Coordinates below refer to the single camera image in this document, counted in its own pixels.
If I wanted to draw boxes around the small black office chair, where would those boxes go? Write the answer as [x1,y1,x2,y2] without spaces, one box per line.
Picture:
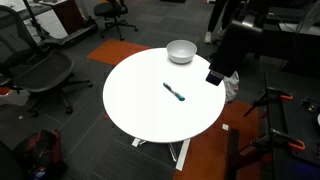
[93,0,139,42]

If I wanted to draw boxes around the white table base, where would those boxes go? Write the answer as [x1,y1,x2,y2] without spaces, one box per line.
[131,137,192,172]

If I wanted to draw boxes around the black upright post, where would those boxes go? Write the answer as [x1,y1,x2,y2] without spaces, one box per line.
[225,128,241,180]

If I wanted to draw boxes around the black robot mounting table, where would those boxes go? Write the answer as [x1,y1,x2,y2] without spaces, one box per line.
[264,94,320,180]

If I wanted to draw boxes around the white plastic bag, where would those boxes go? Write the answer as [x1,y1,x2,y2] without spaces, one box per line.
[223,70,241,104]

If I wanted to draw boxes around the teal pen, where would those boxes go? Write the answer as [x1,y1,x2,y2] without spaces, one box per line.
[162,82,186,102]

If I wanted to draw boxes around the white long desk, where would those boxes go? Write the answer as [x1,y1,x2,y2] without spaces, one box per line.
[0,0,69,40]

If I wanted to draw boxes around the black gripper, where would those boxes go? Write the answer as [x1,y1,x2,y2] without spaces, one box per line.
[205,19,265,87]

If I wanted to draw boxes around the person in dark trousers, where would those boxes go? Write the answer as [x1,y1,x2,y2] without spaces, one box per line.
[203,0,244,45]

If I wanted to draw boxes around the black electric scooter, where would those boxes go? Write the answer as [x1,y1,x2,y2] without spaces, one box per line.
[22,0,100,48]

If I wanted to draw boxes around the small black device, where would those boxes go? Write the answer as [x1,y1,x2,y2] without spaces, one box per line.
[300,97,318,113]

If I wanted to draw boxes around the red and black backpack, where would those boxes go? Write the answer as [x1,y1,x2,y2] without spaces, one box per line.
[13,128,68,180]

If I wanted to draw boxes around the black mesh office chair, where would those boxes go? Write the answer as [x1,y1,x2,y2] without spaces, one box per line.
[0,4,94,118]

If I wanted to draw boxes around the black clamp with orange handle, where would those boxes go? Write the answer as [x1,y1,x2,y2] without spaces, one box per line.
[251,128,306,158]
[243,87,294,118]

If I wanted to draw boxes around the white bowl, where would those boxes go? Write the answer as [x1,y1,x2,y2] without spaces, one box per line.
[166,39,198,65]

